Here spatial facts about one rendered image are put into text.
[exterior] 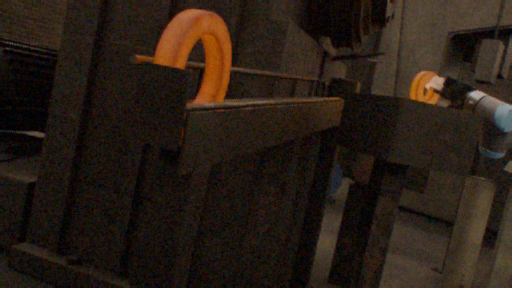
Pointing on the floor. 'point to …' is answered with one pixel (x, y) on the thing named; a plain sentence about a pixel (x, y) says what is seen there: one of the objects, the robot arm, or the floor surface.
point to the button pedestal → (499, 266)
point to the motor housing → (359, 169)
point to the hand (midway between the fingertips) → (426, 86)
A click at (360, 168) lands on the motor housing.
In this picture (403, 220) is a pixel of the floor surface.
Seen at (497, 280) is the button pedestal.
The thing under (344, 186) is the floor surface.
